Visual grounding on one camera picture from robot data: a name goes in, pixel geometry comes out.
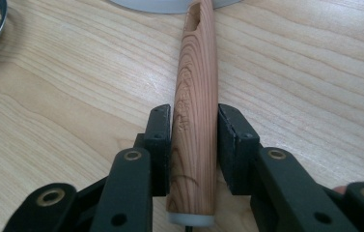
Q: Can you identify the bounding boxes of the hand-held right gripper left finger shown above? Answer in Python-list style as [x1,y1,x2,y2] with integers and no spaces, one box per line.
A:
[133,103,173,197]

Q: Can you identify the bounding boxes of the white utensil rack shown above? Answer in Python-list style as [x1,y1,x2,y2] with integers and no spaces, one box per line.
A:
[106,0,245,15]

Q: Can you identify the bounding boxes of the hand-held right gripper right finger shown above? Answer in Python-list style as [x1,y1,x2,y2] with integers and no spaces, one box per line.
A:
[217,103,261,196]

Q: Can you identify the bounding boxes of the mesh strainer with wooden handle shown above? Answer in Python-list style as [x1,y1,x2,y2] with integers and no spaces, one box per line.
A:
[165,0,218,232]

